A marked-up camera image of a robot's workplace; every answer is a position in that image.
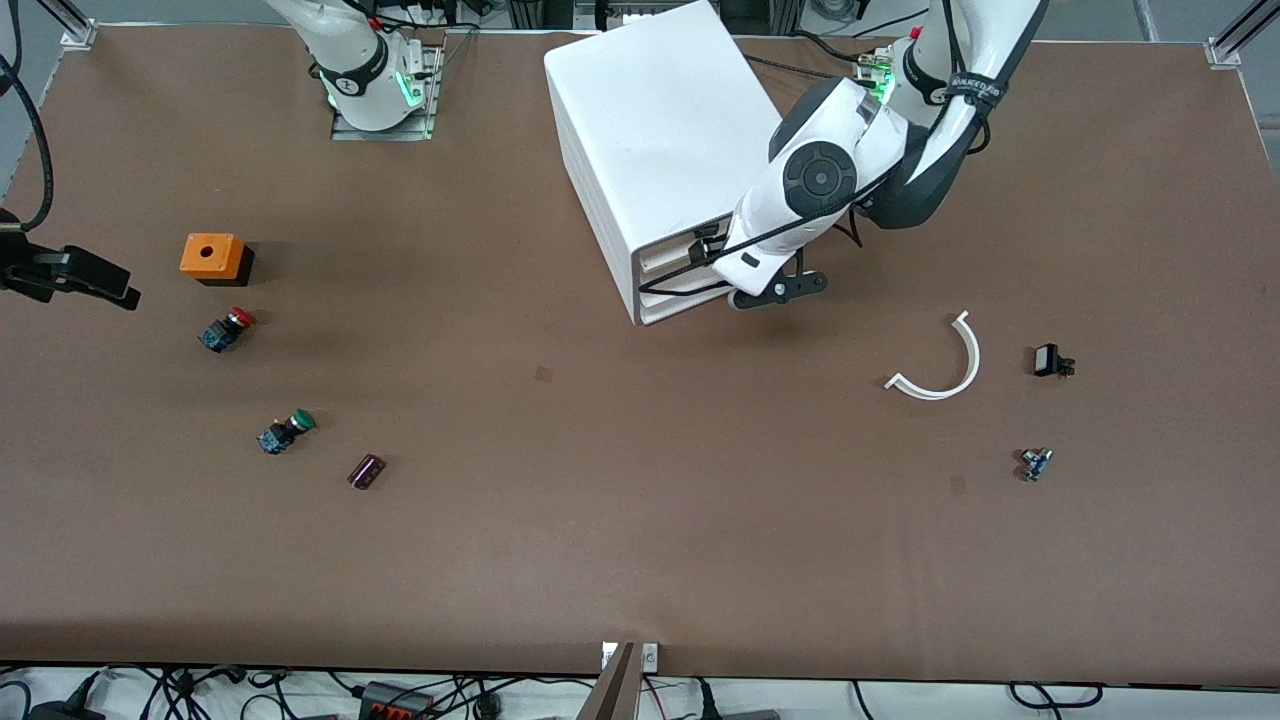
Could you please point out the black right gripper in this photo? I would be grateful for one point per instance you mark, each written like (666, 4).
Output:
(38, 272)

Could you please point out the white plastic drawer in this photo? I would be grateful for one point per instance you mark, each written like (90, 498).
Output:
(680, 310)
(665, 280)
(665, 255)
(680, 296)

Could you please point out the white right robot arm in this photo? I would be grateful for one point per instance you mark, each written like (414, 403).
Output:
(360, 60)

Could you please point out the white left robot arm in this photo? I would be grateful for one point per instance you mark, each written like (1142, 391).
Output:
(830, 170)

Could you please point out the white drawer cabinet shell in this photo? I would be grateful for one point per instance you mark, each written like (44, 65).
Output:
(650, 120)

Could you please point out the orange push button box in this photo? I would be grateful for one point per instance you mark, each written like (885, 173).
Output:
(210, 258)

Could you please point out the white curved pipe clamp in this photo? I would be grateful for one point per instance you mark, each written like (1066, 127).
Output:
(972, 360)

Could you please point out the small metal blue component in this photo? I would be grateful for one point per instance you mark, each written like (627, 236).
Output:
(1035, 464)

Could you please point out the small dark purple component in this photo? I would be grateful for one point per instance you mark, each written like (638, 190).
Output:
(366, 471)

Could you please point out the black power adapter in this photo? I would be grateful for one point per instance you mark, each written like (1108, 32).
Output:
(740, 712)

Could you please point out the black orange power strip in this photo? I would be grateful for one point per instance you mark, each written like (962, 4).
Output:
(395, 700)

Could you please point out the red push button switch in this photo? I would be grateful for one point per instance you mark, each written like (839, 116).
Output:
(222, 332)

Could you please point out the aluminium frame corner post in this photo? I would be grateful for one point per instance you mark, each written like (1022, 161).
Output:
(1225, 52)
(78, 32)

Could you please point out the green push button switch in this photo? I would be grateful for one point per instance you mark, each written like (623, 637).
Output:
(280, 433)

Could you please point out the small black switch part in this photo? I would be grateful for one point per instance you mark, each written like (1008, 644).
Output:
(1047, 360)

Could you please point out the small white table bracket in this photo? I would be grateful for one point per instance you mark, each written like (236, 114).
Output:
(608, 655)
(650, 656)

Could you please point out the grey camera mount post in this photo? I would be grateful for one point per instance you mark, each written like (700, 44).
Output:
(612, 695)

